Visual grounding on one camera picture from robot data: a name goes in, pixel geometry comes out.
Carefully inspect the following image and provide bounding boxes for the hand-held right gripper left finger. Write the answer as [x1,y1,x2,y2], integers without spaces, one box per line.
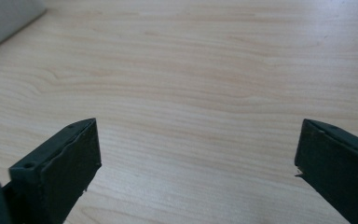
[1,118,103,224]

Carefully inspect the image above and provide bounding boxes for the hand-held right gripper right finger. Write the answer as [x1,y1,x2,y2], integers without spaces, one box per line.
[294,118,358,224]

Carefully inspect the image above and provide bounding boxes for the white box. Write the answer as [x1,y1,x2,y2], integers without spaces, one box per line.
[0,0,48,57]

